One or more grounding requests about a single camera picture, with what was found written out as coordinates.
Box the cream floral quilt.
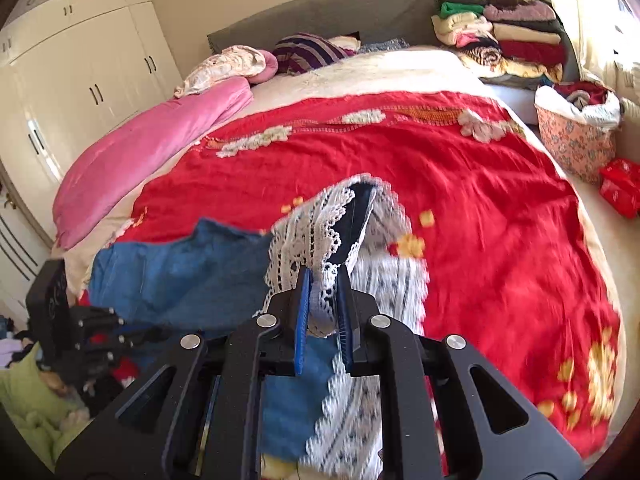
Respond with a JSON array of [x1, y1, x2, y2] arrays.
[[174, 46, 279, 99]]

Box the red packet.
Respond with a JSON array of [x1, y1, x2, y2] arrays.
[[599, 159, 640, 219]]

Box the heap of mixed clothes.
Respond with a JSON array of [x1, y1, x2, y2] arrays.
[[0, 312, 144, 421]]

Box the green cloth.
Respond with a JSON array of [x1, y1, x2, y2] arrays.
[[0, 344, 92, 467]]

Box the grey upholstered headboard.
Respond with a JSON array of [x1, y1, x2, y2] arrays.
[[206, 0, 441, 57]]

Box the cream bed sheet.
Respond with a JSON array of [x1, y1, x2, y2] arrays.
[[52, 47, 632, 311]]

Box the blue patterned cloth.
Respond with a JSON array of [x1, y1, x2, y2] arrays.
[[357, 37, 412, 56]]

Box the white and red laundry heap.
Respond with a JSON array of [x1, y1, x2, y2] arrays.
[[537, 80, 624, 127]]

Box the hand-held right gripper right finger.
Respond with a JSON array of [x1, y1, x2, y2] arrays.
[[336, 264, 586, 480]]

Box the pink quilt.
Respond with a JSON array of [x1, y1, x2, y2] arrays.
[[52, 77, 256, 251]]

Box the red floral blanket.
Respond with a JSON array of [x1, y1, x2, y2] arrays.
[[100, 91, 623, 476]]

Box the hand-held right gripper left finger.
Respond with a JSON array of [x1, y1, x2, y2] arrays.
[[55, 266, 314, 480]]

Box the pale curtain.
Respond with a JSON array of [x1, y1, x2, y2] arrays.
[[542, 0, 640, 107]]

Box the stack of folded clothes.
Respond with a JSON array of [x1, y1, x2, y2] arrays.
[[431, 0, 566, 87]]

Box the floral laundry basket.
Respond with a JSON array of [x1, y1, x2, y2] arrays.
[[534, 85, 621, 186]]

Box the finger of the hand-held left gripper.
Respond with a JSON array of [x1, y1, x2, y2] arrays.
[[75, 332, 139, 361], [70, 305, 126, 334]]

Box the cream wardrobe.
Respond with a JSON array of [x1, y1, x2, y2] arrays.
[[0, 0, 184, 291]]

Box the purple striped pillow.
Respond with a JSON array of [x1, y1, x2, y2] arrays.
[[272, 32, 358, 76]]

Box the blue denim pants lace trim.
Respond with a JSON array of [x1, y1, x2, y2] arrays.
[[87, 174, 431, 470]]

